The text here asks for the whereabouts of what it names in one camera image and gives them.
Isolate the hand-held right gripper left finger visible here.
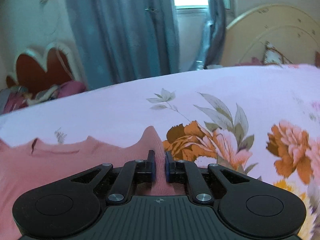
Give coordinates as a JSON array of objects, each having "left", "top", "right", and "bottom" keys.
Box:
[{"left": 60, "top": 150, "right": 156, "bottom": 205}]

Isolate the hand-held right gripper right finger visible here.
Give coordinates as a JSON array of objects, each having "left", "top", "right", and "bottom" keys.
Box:
[{"left": 164, "top": 151, "right": 260, "bottom": 203}]

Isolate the pink long-sleeve sweater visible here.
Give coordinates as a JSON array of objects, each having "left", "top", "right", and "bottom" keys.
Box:
[{"left": 0, "top": 126, "right": 175, "bottom": 240}]

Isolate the pile of clothes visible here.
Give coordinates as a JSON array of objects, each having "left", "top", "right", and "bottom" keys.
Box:
[{"left": 0, "top": 84, "right": 60, "bottom": 114}]

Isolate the lilac floral bedsheet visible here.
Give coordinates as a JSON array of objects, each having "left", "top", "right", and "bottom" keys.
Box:
[{"left": 0, "top": 64, "right": 320, "bottom": 240}]

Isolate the magenta pillow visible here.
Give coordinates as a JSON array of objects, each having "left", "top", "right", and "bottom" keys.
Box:
[{"left": 59, "top": 81, "right": 87, "bottom": 98}]

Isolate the wide blue curtain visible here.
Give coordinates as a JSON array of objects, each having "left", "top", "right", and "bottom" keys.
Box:
[{"left": 62, "top": 0, "right": 180, "bottom": 90}]

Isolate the tied blue curtain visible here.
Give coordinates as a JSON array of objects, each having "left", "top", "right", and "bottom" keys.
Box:
[{"left": 204, "top": 0, "right": 228, "bottom": 68}]

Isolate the white patterned pillow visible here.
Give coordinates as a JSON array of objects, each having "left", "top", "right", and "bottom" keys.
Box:
[{"left": 261, "top": 41, "right": 293, "bottom": 65}]

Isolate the red white-framed headboard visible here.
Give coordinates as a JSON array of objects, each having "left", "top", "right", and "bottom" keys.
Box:
[{"left": 6, "top": 42, "right": 83, "bottom": 98}]

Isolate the cream arched headboard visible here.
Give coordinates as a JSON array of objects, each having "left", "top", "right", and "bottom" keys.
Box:
[{"left": 220, "top": 4, "right": 320, "bottom": 67}]

